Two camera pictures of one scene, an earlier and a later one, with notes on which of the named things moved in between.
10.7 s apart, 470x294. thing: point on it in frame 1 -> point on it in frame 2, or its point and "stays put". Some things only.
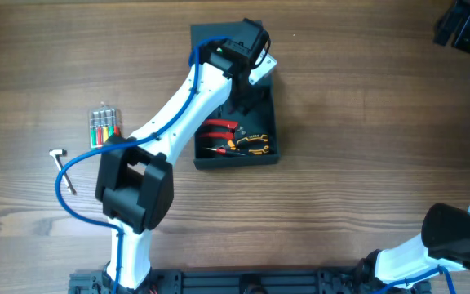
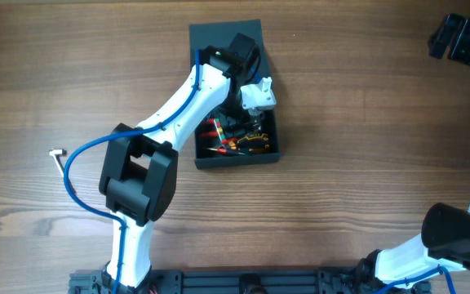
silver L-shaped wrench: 57,153 stays put
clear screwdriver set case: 104,122 -> 218,126
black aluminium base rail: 246,282 stays put
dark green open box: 226,139 stays put
